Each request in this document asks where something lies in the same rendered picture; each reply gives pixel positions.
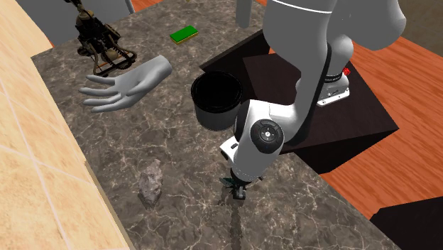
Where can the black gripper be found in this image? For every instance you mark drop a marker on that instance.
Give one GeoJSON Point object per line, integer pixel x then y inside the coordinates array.
{"type": "Point", "coordinates": [239, 191]}

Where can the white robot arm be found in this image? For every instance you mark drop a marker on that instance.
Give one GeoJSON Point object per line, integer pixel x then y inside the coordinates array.
{"type": "Point", "coordinates": [301, 59]}

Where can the black round cup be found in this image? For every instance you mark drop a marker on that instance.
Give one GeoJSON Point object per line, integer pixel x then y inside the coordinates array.
{"type": "Point", "coordinates": [214, 110]}

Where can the dark teal spiky thing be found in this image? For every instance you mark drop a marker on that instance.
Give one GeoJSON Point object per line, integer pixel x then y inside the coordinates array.
{"type": "Point", "coordinates": [227, 182]}

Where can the dark mechanical figure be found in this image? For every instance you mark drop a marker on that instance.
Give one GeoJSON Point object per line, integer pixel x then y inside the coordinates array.
{"type": "Point", "coordinates": [98, 38]}

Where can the dark robot stand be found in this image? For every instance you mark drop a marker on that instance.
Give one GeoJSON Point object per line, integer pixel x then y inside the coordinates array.
{"type": "Point", "coordinates": [349, 121]}

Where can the green and yellow sponge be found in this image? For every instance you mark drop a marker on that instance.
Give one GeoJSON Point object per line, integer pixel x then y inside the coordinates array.
{"type": "Point", "coordinates": [183, 34]}

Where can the grey rock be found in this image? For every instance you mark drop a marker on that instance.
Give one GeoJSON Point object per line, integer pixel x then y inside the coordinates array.
{"type": "Point", "coordinates": [150, 181]}

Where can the grey mannequin hand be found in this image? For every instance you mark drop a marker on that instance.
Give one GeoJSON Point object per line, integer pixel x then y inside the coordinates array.
{"type": "Point", "coordinates": [135, 85]}

